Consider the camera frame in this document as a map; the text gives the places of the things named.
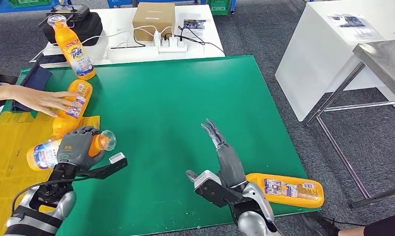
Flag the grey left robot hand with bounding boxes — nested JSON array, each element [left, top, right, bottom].
[[56, 126, 107, 171]]

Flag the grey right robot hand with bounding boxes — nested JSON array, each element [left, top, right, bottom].
[[185, 118, 247, 190]]

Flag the person's hand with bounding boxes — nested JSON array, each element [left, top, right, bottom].
[[9, 85, 79, 118]]

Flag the orange Tide detergent bottle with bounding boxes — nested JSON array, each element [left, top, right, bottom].
[[50, 79, 93, 140], [46, 14, 97, 81], [246, 173, 325, 209], [26, 129, 118, 172]]

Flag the dark blue tablet case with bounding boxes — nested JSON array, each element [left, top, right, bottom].
[[11, 54, 53, 113]]

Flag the person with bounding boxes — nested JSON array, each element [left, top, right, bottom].
[[0, 58, 79, 131], [301, 208, 395, 236]]

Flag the black phone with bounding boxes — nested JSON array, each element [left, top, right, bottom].
[[40, 54, 67, 65]]

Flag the yellow taped sheet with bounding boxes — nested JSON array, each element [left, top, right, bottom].
[[0, 111, 101, 236]]

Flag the green table mat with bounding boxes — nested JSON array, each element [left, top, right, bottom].
[[1, 55, 322, 236]]

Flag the black carrying case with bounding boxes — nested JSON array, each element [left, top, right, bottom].
[[42, 11, 103, 46]]

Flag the black remote controller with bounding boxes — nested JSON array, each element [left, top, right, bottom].
[[38, 4, 91, 27]]

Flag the small white table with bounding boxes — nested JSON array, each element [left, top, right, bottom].
[[29, 4, 226, 69]]

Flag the large white table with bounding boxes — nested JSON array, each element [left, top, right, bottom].
[[274, 0, 395, 122]]

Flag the white power strip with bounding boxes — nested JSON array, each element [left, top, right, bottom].
[[158, 40, 188, 54]]

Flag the brown cardboard box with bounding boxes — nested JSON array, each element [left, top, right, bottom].
[[132, 2, 176, 42]]

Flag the printed paper leaflet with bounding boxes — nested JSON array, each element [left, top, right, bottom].
[[327, 13, 384, 41], [182, 13, 210, 40]]

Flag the stainless steel table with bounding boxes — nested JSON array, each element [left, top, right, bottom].
[[305, 38, 395, 210]]

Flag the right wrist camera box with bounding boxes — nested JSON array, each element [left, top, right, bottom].
[[193, 169, 247, 209]]

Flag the white cable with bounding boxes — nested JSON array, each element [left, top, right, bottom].
[[29, 25, 174, 62]]

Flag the thin black cable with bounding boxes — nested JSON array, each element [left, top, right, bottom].
[[110, 29, 147, 50]]

